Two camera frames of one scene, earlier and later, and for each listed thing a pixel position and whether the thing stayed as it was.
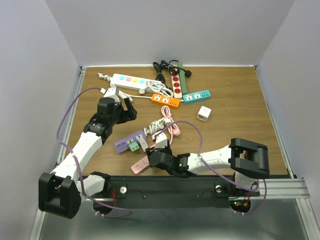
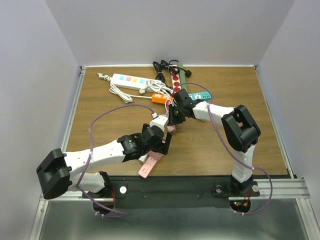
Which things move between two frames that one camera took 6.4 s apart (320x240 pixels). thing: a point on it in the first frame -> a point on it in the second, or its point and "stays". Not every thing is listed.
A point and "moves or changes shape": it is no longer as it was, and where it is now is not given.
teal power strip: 196,97 stays
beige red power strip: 176,88 stays
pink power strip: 140,165 -> 147,167
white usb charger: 142,142 moves or changes shape
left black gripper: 127,115 -> 162,147
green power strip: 182,77 stays
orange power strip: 165,100 stays
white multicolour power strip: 127,81 stays
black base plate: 172,192 stays
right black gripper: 166,150 -> 173,118
